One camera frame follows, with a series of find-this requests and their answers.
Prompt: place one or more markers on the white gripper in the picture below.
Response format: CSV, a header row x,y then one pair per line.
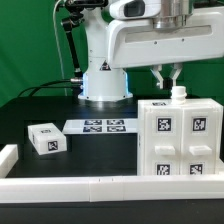
x,y
136,43

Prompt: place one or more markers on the white cabinet door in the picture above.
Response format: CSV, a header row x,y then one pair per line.
x,y
199,136
162,141

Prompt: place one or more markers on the white cabinet body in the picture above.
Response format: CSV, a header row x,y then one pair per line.
x,y
178,100

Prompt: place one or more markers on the white small tagged box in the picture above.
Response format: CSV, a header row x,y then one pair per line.
x,y
47,138

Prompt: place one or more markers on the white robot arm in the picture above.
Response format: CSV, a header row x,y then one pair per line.
x,y
101,82

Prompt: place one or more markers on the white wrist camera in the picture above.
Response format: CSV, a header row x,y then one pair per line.
x,y
129,9

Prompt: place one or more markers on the white flat tag base plate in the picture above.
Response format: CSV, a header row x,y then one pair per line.
x,y
100,126

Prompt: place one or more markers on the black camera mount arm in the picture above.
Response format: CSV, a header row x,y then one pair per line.
x,y
75,18

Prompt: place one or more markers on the white U-shaped fence wall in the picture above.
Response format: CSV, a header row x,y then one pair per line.
x,y
96,189

